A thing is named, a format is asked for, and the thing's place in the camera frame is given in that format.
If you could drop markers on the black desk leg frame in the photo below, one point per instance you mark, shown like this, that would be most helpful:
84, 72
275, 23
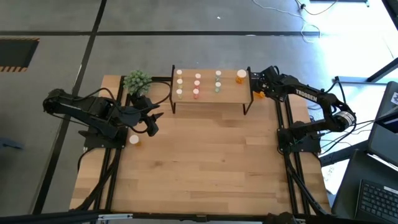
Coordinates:
382, 71

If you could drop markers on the orange cup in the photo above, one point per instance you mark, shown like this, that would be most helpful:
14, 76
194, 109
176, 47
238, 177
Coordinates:
259, 95

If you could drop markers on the black monitor with sticker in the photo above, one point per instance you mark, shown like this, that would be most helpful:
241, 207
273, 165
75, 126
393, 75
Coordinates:
388, 102

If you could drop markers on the wooden shelf black metal frame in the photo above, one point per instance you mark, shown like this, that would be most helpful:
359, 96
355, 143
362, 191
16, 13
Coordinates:
211, 98

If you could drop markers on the black laptop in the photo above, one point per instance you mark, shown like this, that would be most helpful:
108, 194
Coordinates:
377, 202

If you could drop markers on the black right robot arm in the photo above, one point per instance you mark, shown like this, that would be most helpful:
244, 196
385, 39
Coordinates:
306, 96

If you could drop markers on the dark floor hatch striped edge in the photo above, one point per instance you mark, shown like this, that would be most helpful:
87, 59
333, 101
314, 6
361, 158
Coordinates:
15, 53

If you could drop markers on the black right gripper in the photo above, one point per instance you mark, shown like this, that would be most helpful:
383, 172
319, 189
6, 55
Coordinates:
267, 82

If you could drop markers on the black support bar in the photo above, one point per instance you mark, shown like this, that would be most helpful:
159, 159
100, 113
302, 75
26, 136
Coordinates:
342, 154

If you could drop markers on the black aluminium table frame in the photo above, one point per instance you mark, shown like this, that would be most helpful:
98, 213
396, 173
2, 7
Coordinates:
46, 217

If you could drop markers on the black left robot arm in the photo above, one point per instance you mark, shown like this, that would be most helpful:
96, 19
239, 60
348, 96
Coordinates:
87, 109

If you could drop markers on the green artificial plant in pot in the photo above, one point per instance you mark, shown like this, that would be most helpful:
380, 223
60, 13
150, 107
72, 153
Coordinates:
137, 81

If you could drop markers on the person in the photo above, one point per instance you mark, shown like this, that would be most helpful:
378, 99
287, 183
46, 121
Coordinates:
280, 218

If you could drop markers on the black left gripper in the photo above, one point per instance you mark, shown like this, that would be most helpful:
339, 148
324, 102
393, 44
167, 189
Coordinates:
143, 112

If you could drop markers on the white paper sheet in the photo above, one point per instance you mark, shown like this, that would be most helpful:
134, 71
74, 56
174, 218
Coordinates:
331, 177

